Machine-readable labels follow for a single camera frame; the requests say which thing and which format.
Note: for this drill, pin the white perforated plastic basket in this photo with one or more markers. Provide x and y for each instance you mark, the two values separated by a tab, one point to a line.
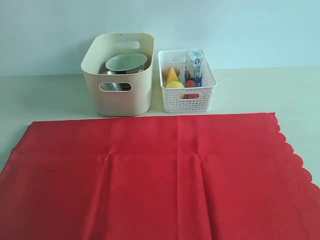
174	99

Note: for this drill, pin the brown egg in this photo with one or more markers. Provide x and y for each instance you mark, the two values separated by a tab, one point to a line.
165	71

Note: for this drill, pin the yellow lemon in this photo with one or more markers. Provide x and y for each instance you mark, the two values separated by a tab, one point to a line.
174	85

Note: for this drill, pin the stainless steel cup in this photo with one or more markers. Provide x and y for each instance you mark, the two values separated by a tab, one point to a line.
115	86

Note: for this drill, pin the yellow cheese wedge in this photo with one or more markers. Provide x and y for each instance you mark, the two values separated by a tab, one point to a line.
171	76

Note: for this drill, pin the small milk carton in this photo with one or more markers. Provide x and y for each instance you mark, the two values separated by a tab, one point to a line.
194	67

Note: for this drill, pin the orange carrot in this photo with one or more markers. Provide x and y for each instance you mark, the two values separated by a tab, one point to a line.
190	84

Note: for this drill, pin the red table cloth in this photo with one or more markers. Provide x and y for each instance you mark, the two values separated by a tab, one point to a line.
192	177

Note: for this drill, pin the pale green ceramic bowl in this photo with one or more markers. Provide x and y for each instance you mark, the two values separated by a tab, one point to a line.
127	63

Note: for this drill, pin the cream plastic bin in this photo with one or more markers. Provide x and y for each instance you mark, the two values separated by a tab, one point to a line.
119	103

